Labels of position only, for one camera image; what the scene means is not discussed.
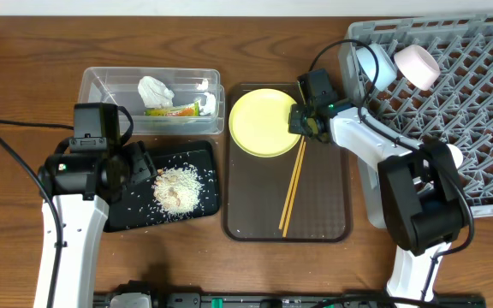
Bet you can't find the wooden chopstick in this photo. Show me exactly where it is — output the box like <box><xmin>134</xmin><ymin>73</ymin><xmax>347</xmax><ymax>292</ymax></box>
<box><xmin>278</xmin><ymin>137</ymin><xmax>304</xmax><ymax>230</ymax></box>
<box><xmin>282</xmin><ymin>140</ymin><xmax>306</xmax><ymax>238</ymax></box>

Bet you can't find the rice and nutshell pile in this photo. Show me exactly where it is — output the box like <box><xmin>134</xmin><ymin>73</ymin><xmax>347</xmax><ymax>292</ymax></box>
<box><xmin>153</xmin><ymin>164</ymin><xmax>203</xmax><ymax>216</ymax></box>

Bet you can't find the yellow plate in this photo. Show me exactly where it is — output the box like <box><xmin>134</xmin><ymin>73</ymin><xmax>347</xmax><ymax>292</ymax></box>
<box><xmin>229</xmin><ymin>88</ymin><xmax>300</xmax><ymax>158</ymax></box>

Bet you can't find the green snack wrapper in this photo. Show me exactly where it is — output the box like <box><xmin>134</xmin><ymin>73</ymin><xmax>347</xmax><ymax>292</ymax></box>
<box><xmin>145</xmin><ymin>103</ymin><xmax>199</xmax><ymax>116</ymax></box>

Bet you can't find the small white tissue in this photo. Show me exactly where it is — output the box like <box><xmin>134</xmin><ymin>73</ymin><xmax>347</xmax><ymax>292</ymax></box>
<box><xmin>199</xmin><ymin>92</ymin><xmax>217</xmax><ymax>116</ymax></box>

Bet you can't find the light blue bowl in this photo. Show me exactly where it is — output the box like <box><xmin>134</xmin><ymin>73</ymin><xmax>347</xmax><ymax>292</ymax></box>
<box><xmin>356</xmin><ymin>43</ymin><xmax>397</xmax><ymax>91</ymax></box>

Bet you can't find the white rice bowl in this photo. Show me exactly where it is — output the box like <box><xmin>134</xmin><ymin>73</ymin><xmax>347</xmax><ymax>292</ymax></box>
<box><xmin>394</xmin><ymin>44</ymin><xmax>441</xmax><ymax>91</ymax></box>

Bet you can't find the white cup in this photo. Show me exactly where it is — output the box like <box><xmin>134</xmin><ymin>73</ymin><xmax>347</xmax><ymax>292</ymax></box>
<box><xmin>447</xmin><ymin>144</ymin><xmax>464</xmax><ymax>169</ymax></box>

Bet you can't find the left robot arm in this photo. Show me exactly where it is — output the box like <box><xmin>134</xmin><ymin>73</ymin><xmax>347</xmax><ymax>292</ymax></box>
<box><xmin>34</xmin><ymin>138</ymin><xmax>157</xmax><ymax>307</ymax></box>

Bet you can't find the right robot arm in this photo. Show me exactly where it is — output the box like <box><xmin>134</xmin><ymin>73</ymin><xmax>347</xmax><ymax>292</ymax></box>
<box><xmin>288</xmin><ymin>101</ymin><xmax>474</xmax><ymax>303</ymax></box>

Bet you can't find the black waste tray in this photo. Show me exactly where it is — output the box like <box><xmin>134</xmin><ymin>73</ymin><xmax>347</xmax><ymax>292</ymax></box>
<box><xmin>104</xmin><ymin>140</ymin><xmax>221</xmax><ymax>233</ymax></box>

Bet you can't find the grey dishwasher rack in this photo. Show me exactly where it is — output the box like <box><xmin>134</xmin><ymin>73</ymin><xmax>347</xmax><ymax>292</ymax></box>
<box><xmin>346</xmin><ymin>14</ymin><xmax>493</xmax><ymax>218</ymax></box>

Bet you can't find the clear plastic bin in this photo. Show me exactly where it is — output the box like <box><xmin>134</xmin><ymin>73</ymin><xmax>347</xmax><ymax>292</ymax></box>
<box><xmin>78</xmin><ymin>67</ymin><xmax>225</xmax><ymax>135</ymax></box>

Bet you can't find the brown serving tray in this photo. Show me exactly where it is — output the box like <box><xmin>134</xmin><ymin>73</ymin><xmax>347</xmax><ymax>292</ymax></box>
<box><xmin>221</xmin><ymin>82</ymin><xmax>354</xmax><ymax>244</ymax></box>

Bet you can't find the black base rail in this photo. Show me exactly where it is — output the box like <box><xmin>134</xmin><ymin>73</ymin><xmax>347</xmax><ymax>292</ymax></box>
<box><xmin>92</xmin><ymin>280</ymin><xmax>486</xmax><ymax>308</ymax></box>

